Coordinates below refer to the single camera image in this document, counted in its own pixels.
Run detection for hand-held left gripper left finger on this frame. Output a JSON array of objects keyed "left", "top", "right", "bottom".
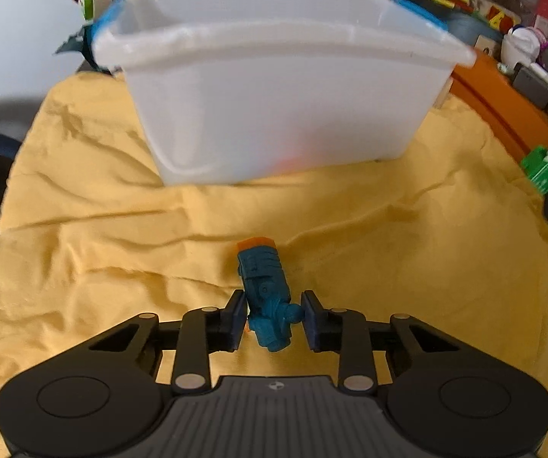
[{"left": 87, "top": 289, "right": 249, "bottom": 390}]

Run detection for grey rectangular box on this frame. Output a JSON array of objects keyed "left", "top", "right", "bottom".
[{"left": 512, "top": 63, "right": 548, "bottom": 109}]

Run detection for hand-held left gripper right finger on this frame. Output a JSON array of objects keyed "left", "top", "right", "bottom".
[{"left": 301, "top": 289, "right": 457, "bottom": 393}]

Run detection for teal and orange toy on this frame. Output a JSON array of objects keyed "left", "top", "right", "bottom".
[{"left": 236, "top": 237, "right": 304, "bottom": 350}]

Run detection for white plastic bin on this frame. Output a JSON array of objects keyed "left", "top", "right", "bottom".
[{"left": 93, "top": 0, "right": 478, "bottom": 187}]

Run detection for yellow blanket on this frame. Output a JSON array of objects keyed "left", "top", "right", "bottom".
[{"left": 0, "top": 71, "right": 548, "bottom": 458}]

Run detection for colourful wooden puzzle toy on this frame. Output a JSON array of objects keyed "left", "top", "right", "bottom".
[{"left": 411, "top": 0, "right": 519, "bottom": 30}]

